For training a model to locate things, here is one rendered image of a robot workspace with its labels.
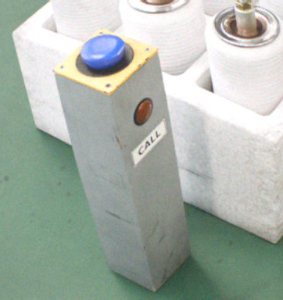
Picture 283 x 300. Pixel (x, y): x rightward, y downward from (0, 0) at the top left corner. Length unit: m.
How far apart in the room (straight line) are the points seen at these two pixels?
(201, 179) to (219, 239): 0.08
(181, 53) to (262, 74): 0.12
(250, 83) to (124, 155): 0.17
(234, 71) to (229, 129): 0.06
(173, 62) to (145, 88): 0.18
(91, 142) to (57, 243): 0.26
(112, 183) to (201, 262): 0.20
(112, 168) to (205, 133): 0.15
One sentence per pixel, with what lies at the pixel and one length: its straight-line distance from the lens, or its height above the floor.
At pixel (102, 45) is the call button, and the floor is 0.33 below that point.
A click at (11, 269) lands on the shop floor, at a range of 1.06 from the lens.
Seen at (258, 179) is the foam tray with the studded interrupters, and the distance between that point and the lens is 0.95.
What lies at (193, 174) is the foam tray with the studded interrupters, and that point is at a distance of 1.02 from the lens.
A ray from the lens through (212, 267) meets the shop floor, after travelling 1.01.
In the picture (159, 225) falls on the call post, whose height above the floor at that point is 0.10.
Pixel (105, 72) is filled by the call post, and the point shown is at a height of 0.31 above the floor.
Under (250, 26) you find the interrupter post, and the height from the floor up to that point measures 0.26.
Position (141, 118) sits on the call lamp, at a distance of 0.81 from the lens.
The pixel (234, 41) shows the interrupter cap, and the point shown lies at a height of 0.25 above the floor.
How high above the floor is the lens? 0.83
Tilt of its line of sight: 46 degrees down
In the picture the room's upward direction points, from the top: 11 degrees counter-clockwise
